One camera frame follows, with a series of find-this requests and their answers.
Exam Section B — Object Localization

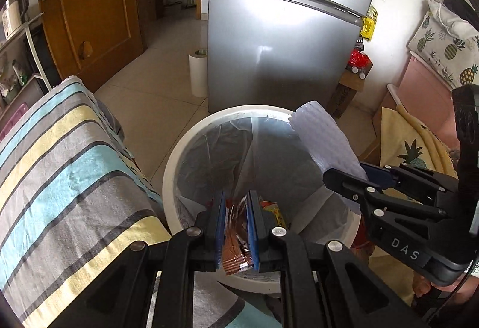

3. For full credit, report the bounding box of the striped blanket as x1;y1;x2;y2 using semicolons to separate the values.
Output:
0;75;285;328

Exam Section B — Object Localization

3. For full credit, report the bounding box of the white metal shelf rack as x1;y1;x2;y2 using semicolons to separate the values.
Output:
0;11;53;115

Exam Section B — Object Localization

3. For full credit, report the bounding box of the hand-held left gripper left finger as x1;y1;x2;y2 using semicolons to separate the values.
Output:
48;190;228;328

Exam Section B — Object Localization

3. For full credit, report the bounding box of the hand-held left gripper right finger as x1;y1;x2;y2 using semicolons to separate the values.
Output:
246;190;429;328

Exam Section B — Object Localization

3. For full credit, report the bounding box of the white foam net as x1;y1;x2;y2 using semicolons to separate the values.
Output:
290;100;369;181

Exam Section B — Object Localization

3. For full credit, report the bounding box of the brown cardboard box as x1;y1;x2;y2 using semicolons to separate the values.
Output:
327;64;374;119

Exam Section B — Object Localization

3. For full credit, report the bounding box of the pink cabinet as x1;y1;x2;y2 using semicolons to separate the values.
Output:
387;55;465;149

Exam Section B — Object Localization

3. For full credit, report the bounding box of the yellow packet bag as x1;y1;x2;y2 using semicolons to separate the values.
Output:
360;5;378;41

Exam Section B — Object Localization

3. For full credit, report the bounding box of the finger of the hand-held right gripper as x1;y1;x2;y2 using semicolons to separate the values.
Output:
361;162;459;201
324;168;448;227

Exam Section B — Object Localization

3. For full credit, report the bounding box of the white pineapple printed cloth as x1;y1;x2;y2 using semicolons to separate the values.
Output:
408;11;479;89

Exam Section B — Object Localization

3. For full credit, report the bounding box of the silver refrigerator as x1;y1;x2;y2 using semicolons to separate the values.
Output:
207;0;386;115

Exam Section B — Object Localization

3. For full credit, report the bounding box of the brown snack wrapper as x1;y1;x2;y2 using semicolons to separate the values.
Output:
221;195;263;274

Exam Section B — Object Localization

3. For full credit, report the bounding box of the white round trash bin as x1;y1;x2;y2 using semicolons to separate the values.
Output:
162;104;358;293

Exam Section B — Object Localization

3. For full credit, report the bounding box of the white trash bin with liner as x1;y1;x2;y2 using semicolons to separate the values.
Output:
176;114;360;250

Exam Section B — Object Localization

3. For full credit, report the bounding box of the yellow pineapple blanket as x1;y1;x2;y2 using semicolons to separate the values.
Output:
380;105;459;179

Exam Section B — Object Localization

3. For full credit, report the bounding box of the brown wooden door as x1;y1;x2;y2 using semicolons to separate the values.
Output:
37;0;145;93

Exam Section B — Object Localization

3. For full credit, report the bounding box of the yellow snack wrapper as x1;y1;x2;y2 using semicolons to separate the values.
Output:
260;201;287;229

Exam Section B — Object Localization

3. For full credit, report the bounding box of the white cloth bag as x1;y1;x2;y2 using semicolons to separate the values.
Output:
427;0;476;40

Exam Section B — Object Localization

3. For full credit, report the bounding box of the red plastic bag on box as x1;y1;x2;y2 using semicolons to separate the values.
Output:
349;52;371;68

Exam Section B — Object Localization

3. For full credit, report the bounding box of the pink plastic crate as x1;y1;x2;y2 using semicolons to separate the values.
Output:
0;102;30;141

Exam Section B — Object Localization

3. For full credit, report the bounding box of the white paper roll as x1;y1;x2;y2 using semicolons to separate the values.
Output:
188;48;208;97

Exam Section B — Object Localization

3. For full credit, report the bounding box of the person's right hand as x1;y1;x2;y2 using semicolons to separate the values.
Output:
412;273;438;299

